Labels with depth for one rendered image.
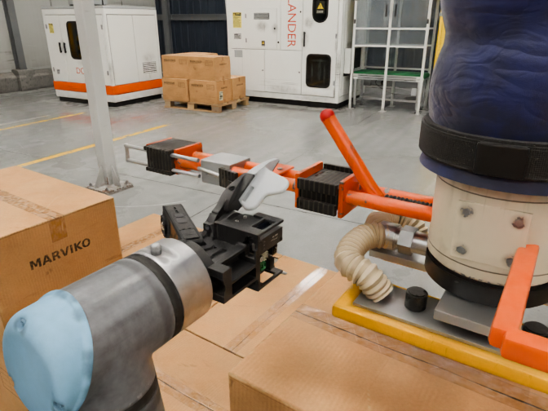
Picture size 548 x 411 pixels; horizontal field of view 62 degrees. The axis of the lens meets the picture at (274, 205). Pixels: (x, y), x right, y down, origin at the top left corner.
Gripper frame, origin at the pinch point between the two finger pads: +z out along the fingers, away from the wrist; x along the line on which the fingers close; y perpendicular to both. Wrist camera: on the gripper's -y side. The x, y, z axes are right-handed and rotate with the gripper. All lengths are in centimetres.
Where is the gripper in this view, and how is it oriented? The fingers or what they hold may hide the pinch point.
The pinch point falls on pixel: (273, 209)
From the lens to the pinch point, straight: 63.6
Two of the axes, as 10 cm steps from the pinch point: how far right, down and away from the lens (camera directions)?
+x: 0.1, -9.3, -3.8
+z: 5.5, -3.1, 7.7
